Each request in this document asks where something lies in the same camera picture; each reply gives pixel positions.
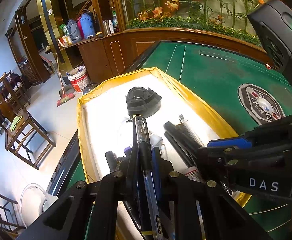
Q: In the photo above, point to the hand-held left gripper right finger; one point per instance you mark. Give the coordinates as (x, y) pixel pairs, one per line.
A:
(157, 170)

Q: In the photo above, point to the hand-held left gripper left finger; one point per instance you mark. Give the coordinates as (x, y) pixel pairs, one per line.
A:
(132, 170)

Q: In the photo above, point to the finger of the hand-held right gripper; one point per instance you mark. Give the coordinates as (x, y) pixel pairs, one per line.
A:
(228, 142)
(218, 158)

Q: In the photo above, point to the black clear gel pen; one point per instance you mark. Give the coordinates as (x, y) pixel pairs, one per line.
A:
(142, 142)

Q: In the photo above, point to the pile of assorted pens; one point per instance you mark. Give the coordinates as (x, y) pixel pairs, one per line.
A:
(176, 140)

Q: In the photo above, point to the yellow storage box white lining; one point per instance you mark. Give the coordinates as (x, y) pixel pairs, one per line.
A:
(106, 110)

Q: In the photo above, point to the white tube red print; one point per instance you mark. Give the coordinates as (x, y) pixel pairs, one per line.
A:
(193, 175)

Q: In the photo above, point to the small red white object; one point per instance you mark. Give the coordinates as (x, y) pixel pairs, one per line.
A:
(268, 66)

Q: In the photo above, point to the round table control panel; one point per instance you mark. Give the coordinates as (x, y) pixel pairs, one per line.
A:
(248, 97)

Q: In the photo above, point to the black round holder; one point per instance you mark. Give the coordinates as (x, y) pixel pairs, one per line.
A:
(143, 102)

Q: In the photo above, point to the clear glass jar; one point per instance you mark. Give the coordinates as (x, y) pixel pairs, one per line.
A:
(89, 89)

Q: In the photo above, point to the artificial plant glass display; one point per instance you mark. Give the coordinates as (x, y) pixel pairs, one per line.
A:
(186, 0)

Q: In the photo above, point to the red green broom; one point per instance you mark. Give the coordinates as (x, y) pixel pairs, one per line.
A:
(66, 98)

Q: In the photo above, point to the wooden chair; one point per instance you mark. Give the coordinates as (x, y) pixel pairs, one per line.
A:
(38, 126)
(3, 197)

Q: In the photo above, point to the white paint bucket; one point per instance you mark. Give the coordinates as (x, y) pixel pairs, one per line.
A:
(81, 80)

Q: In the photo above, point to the clear plastic cup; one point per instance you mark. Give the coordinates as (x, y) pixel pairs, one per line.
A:
(31, 205)

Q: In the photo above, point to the green cloth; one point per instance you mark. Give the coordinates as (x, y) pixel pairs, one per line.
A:
(16, 122)

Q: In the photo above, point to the steel cup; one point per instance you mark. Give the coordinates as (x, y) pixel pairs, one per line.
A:
(106, 27)

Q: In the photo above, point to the green bottle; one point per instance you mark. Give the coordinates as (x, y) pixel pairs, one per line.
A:
(115, 21)

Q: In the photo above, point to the grey blue thermos jug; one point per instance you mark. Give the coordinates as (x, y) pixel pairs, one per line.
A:
(73, 31)

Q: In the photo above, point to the red thermos jug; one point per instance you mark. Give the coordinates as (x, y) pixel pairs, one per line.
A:
(79, 28)

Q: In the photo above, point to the green bag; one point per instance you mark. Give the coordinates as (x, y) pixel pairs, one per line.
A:
(64, 29)

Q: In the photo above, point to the gold arched door frame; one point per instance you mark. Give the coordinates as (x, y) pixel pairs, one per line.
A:
(39, 5)

